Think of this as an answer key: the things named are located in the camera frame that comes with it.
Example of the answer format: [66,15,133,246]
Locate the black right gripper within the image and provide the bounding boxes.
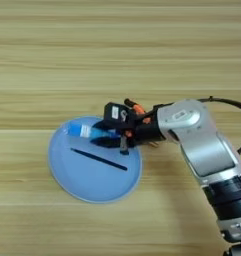
[90,105,167,156]

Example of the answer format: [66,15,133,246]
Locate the blue glue stick tube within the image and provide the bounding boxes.
[67,122,122,140]

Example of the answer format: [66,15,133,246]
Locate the thin black stick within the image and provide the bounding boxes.
[70,148,129,172]

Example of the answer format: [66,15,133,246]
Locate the round blue plate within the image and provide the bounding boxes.
[47,115,143,204]

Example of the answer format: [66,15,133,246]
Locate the orange and black pliers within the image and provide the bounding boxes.
[123,98,146,116]

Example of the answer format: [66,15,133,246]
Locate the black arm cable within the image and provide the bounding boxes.
[196,95,241,156]

